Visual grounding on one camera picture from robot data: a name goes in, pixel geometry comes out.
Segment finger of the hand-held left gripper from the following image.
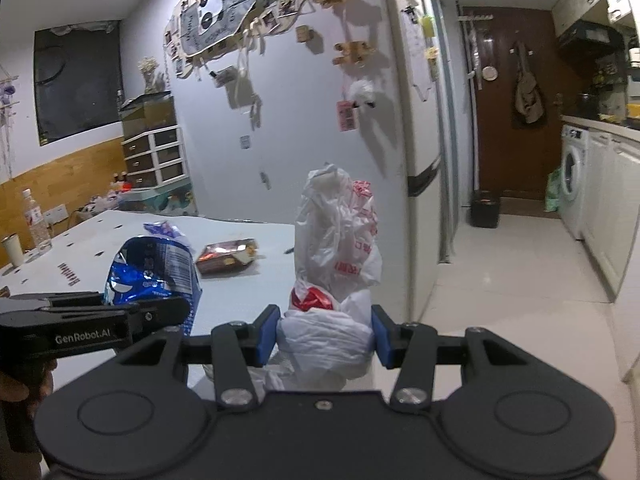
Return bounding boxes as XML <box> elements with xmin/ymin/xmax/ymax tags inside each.
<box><xmin>42</xmin><ymin>291</ymin><xmax>105</xmax><ymax>309</ymax></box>
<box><xmin>119</xmin><ymin>296</ymin><xmax>192</xmax><ymax>345</ymax></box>

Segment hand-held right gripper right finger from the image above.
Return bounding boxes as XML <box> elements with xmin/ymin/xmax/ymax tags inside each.
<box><xmin>371</xmin><ymin>304</ymin><xmax>543</xmax><ymax>408</ymax></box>

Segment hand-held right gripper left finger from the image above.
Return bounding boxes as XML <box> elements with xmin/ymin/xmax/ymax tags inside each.
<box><xmin>115</xmin><ymin>304</ymin><xmax>282</xmax><ymax>407</ymax></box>

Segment blue snack bag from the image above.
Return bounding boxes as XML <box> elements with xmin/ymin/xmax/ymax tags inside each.
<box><xmin>102</xmin><ymin>221</ymin><xmax>204</xmax><ymax>337</ymax></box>

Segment white plastic bag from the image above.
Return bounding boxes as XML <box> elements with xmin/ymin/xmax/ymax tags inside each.
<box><xmin>276</xmin><ymin>161</ymin><xmax>385</xmax><ymax>393</ymax></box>

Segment person's left hand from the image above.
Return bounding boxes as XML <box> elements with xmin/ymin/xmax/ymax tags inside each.
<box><xmin>0</xmin><ymin>357</ymin><xmax>57</xmax><ymax>406</ymax></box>

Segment white cup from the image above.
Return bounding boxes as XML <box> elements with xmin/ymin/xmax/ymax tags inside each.
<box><xmin>0</xmin><ymin>234</ymin><xmax>26</xmax><ymax>268</ymax></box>

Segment clear water bottle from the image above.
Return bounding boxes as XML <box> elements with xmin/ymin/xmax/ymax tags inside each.
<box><xmin>21</xmin><ymin>189</ymin><xmax>54</xmax><ymax>257</ymax></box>

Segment red brown snack packet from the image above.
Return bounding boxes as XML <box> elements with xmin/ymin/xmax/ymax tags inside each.
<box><xmin>194</xmin><ymin>238</ymin><xmax>260</xmax><ymax>277</ymax></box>

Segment white drawer unit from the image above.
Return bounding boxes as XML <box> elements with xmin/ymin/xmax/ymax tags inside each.
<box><xmin>119</xmin><ymin>95</ymin><xmax>195</xmax><ymax>200</ymax></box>

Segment small black bin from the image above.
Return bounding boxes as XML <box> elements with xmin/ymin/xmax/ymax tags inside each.
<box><xmin>469</xmin><ymin>191</ymin><xmax>502</xmax><ymax>229</ymax></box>

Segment black chalkboard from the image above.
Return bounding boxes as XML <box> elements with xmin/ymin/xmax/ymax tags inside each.
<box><xmin>33</xmin><ymin>20</ymin><xmax>125</xmax><ymax>147</ymax></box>

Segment green plastic bag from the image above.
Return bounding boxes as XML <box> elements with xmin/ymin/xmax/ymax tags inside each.
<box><xmin>543</xmin><ymin>169</ymin><xmax>564</xmax><ymax>213</ymax></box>

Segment brown door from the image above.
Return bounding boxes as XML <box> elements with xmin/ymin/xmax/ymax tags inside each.
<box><xmin>457</xmin><ymin>6</ymin><xmax>587</xmax><ymax>202</ymax></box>

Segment pink tag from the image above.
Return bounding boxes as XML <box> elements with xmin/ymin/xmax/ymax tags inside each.
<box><xmin>335</xmin><ymin>100</ymin><xmax>361</xmax><ymax>134</ymax></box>

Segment white refrigerator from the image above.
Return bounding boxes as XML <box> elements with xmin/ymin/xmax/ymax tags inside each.
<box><xmin>379</xmin><ymin>0</ymin><xmax>453</xmax><ymax>267</ymax></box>

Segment dried flower vase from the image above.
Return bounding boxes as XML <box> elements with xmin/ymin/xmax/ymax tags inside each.
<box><xmin>138</xmin><ymin>56</ymin><xmax>167</xmax><ymax>95</ymax></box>

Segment white plush toy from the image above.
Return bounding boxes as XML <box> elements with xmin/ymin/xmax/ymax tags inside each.
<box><xmin>346</xmin><ymin>79</ymin><xmax>377</xmax><ymax>109</ymax></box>

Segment framed photo card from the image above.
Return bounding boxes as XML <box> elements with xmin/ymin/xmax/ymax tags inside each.
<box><xmin>209</xmin><ymin>66</ymin><xmax>239</xmax><ymax>89</ymax></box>

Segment white washing machine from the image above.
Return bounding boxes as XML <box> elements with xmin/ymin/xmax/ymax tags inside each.
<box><xmin>556</xmin><ymin>124</ymin><xmax>592</xmax><ymax>242</ymax></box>

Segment white kitchen cabinets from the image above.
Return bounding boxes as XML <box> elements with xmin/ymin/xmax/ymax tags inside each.
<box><xmin>580</xmin><ymin>127</ymin><xmax>640</xmax><ymax>303</ymax></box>

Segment hanging beige bag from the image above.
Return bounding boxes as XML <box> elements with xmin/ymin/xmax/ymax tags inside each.
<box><xmin>511</xmin><ymin>41</ymin><xmax>547</xmax><ymax>127</ymax></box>

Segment long wooden block ornament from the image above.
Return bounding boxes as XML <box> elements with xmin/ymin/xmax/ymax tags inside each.
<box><xmin>331</xmin><ymin>40</ymin><xmax>377</xmax><ymax>67</ymax></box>

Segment black range hood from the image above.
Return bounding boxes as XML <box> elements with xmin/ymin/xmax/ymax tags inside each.
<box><xmin>556</xmin><ymin>19</ymin><xmax>627</xmax><ymax>63</ymax></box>

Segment printed cloth wall hanging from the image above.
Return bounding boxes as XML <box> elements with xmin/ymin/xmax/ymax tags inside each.
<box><xmin>176</xmin><ymin>0</ymin><xmax>282</xmax><ymax>57</ymax></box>

